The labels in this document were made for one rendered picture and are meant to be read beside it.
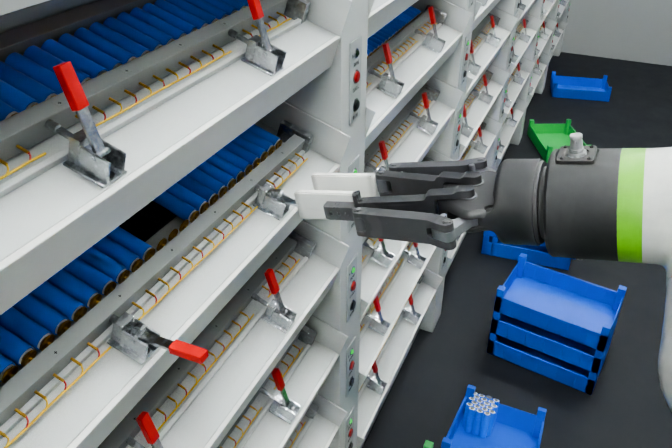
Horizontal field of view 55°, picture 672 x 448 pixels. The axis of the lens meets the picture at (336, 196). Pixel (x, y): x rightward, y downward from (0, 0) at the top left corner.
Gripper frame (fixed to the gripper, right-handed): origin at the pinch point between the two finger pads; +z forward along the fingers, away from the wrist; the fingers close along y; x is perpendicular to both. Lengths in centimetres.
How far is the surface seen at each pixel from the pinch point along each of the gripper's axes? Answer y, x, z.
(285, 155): -17.4, 3.7, 16.6
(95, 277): 14.6, 1.9, 20.1
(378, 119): -41.9, 8.6, 13.4
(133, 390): 20.6, 9.3, 13.1
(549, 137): -249, 102, 22
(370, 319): -53, 61, 29
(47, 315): 20.7, 1.8, 20.1
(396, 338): -70, 81, 32
